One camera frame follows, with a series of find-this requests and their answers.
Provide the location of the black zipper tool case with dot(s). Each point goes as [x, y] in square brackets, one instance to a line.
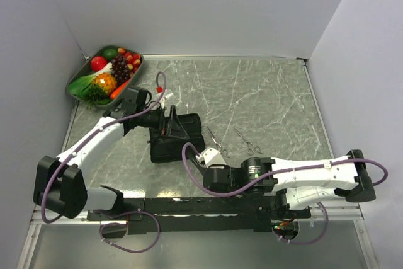
[168, 149]

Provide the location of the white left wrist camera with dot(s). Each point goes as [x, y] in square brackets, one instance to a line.
[167, 95]

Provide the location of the orange pineapple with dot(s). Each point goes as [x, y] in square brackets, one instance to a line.
[98, 93]

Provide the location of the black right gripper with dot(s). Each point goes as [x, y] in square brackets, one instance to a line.
[223, 165]

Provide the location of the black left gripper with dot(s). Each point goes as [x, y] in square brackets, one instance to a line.
[172, 127]

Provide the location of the green bok choy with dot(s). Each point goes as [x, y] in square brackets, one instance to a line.
[78, 86]

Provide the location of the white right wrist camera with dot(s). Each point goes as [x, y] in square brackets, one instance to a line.
[212, 157]

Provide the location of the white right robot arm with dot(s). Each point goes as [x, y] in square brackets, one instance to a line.
[296, 184]

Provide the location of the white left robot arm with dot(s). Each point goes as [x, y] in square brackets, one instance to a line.
[60, 185]

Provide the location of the aluminium frame rail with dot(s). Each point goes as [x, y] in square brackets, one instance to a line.
[337, 212]

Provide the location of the grey fruit tray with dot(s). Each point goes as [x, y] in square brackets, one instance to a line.
[86, 69]

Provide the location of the dark purple grapes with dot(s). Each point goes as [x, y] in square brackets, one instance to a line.
[120, 69]

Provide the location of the red yellow cherries bunch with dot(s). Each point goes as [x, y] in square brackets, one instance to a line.
[132, 58]

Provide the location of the orange carrot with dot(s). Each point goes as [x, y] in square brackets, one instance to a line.
[119, 89]

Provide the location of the red apple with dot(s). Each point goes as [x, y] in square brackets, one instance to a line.
[98, 63]

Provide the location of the green lime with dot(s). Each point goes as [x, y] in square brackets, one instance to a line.
[109, 54]

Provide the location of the silver scissors right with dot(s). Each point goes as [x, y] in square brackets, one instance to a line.
[251, 148]

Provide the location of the silver scissors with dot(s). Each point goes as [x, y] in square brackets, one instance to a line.
[251, 148]
[219, 147]

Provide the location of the silver scissors left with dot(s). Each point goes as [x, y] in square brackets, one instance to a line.
[219, 147]

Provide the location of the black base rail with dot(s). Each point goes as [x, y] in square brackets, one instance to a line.
[201, 214]

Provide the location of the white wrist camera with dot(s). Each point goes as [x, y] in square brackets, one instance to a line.
[167, 95]
[212, 157]

